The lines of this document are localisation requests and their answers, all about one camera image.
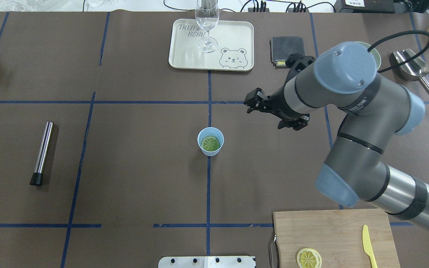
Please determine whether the wooden cutting board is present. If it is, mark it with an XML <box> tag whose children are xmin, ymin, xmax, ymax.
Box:
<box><xmin>269</xmin><ymin>209</ymin><xmax>400</xmax><ymax>268</ymax></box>

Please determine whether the light blue cup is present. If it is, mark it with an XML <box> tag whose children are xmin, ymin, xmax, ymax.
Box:
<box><xmin>197</xmin><ymin>127</ymin><xmax>225</xmax><ymax>157</ymax></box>

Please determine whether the clear wine glass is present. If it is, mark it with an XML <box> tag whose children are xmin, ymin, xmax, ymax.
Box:
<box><xmin>195</xmin><ymin>0</ymin><xmax>220</xmax><ymax>53</ymax></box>

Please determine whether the steel muddler black tip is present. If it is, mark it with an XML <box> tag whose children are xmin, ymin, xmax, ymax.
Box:
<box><xmin>29</xmin><ymin>121</ymin><xmax>54</xmax><ymax>186</ymax></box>

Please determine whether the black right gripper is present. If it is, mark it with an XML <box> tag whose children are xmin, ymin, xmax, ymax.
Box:
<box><xmin>244</xmin><ymin>54</ymin><xmax>316</xmax><ymax>131</ymax></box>

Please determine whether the yellow plastic knife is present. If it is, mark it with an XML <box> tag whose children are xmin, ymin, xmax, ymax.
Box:
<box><xmin>362</xmin><ymin>224</ymin><xmax>378</xmax><ymax>268</ymax></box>

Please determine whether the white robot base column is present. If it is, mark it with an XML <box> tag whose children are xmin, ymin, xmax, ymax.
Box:
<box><xmin>158</xmin><ymin>255</ymin><xmax>257</xmax><ymax>268</ymax></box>

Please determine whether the metal ice scoop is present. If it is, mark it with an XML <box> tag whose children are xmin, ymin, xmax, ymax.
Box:
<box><xmin>392</xmin><ymin>49</ymin><xmax>429</xmax><ymax>95</ymax></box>

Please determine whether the green bowl of ice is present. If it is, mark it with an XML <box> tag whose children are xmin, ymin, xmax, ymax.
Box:
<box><xmin>355</xmin><ymin>41</ymin><xmax>382</xmax><ymax>71</ymax></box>

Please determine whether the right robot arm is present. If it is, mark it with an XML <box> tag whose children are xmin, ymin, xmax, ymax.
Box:
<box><xmin>244</xmin><ymin>41</ymin><xmax>429</xmax><ymax>230</ymax></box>

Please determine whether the grey folded cloth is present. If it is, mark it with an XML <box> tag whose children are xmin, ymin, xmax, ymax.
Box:
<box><xmin>270</xmin><ymin>36</ymin><xmax>305</xmax><ymax>67</ymax></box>

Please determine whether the cream bear tray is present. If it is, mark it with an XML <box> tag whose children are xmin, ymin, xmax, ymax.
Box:
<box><xmin>168</xmin><ymin>19</ymin><xmax>255</xmax><ymax>71</ymax></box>

